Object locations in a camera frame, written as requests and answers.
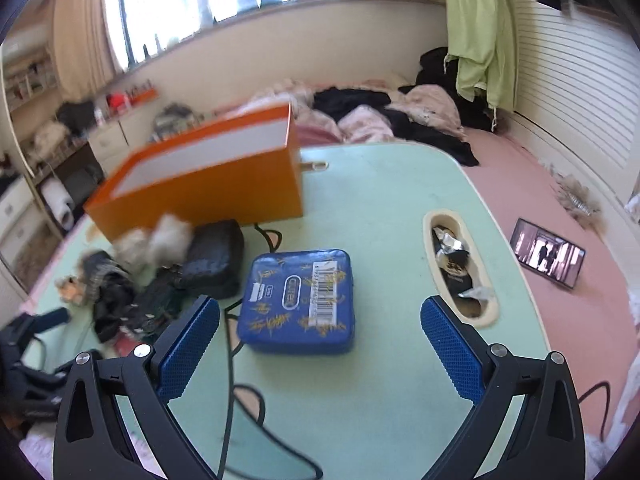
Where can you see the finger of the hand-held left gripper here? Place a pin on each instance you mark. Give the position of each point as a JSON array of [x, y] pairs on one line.
[[47, 321]]

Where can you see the light green hanging garment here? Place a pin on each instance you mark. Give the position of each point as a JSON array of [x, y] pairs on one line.
[[475, 35]]

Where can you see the white louvered panel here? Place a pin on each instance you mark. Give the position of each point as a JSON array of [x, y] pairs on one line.
[[575, 85]]

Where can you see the pink floral quilt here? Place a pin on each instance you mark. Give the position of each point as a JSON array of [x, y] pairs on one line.
[[430, 105]]

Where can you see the window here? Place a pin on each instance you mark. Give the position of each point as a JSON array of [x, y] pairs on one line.
[[225, 0]]

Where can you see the white wall shelf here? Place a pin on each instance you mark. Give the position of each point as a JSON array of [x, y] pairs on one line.
[[30, 75]]

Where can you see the orange cardboard box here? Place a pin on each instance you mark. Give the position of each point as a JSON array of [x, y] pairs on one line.
[[210, 195]]

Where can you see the red container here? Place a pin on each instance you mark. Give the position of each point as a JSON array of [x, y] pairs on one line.
[[119, 101]]

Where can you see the smartphone showing video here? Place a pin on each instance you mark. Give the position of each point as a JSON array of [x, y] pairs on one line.
[[545, 252]]

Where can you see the green printed desktop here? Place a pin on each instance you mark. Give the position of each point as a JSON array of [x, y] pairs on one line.
[[390, 200]]

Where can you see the black pouch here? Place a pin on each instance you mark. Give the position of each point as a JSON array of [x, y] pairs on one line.
[[215, 255]]

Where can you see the fluffy grey hair claw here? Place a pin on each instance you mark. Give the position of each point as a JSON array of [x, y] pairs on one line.
[[577, 200]]

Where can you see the blue tin box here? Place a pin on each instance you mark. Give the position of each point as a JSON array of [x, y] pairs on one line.
[[280, 330]]

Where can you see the black plastic bag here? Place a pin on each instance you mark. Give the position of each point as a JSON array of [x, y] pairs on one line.
[[112, 310]]

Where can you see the small brown plush toy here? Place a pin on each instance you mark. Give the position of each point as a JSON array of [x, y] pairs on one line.
[[75, 287]]

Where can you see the black clothing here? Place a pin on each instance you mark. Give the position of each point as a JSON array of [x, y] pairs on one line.
[[432, 67], [440, 140], [350, 100]]

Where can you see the black printed packet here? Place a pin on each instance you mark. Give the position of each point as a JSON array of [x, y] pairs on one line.
[[455, 272]]

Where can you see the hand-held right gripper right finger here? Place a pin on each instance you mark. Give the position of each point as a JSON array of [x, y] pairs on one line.
[[450, 350]]

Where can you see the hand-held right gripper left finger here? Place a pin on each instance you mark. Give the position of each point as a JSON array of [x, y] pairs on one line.
[[190, 350]]

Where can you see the pink bed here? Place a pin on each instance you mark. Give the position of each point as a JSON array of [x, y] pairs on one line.
[[525, 185]]

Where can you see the silver foil wrapper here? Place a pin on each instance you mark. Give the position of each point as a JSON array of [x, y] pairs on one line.
[[447, 242], [477, 295]]

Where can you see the white fluffy pompon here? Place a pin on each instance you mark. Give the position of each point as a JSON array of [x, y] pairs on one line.
[[172, 237], [132, 250]]

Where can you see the orange tray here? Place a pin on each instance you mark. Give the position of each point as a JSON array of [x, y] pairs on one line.
[[145, 96]]

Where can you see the white drawer cabinet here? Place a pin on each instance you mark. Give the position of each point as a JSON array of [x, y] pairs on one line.
[[112, 142]]

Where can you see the paper towel roll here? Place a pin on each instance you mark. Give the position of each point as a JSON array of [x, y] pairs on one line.
[[57, 200]]

